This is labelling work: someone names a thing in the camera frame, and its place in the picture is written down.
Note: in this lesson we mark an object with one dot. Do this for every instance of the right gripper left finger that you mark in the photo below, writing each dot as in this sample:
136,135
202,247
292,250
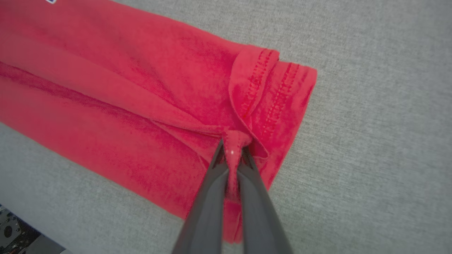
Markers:
206,211

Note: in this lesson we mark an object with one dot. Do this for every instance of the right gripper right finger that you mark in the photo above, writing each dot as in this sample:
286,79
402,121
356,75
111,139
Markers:
259,218

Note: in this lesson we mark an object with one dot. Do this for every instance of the robot base metal parts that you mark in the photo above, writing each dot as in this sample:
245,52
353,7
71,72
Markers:
14,234

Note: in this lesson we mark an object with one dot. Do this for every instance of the red and white garment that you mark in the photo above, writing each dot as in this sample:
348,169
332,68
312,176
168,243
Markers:
141,106

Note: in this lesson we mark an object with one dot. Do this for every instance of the grey fabric sofa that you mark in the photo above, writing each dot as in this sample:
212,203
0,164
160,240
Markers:
370,141

